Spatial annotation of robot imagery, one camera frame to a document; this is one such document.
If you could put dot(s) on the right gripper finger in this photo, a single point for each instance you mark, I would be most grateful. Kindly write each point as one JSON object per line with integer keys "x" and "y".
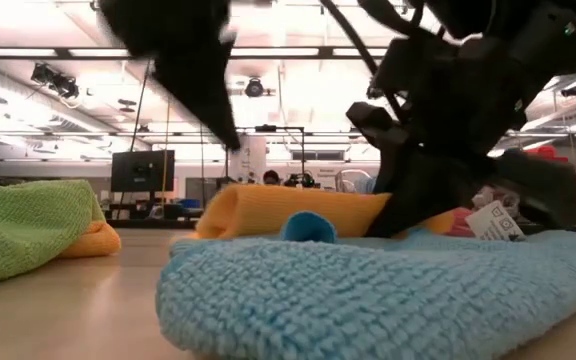
{"x": 543, "y": 190}
{"x": 418, "y": 190}

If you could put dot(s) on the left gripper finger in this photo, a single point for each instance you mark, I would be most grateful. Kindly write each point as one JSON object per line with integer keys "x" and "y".
{"x": 203, "y": 85}

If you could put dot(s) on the blue microfiber towel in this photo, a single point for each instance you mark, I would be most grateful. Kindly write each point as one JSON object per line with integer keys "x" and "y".
{"x": 368, "y": 300}
{"x": 369, "y": 185}

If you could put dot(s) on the pink microfiber towel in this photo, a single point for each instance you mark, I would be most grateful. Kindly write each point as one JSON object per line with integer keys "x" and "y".
{"x": 460, "y": 224}

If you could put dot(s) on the orange microfiber towel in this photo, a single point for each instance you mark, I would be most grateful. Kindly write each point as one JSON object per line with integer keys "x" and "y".
{"x": 278, "y": 210}
{"x": 93, "y": 242}

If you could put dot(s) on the green microfiber towel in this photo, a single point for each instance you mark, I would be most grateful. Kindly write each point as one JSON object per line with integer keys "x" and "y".
{"x": 23, "y": 225}

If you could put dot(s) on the red stacked bins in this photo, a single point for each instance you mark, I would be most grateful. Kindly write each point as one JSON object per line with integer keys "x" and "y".
{"x": 548, "y": 152}

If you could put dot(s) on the black ceiling device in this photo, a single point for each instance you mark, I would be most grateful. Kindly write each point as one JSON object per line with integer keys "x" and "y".
{"x": 55, "y": 80}
{"x": 374, "y": 92}

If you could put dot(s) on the dark ceiling disc fixture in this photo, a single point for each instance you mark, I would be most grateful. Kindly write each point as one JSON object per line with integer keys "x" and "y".
{"x": 127, "y": 102}

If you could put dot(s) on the person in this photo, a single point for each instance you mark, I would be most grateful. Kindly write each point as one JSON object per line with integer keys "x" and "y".
{"x": 271, "y": 178}

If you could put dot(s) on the black rig frame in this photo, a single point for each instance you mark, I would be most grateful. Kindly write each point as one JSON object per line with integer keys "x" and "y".
{"x": 278, "y": 129}

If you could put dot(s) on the dark duct fixture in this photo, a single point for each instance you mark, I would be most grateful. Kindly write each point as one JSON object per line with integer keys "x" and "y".
{"x": 573, "y": 90}

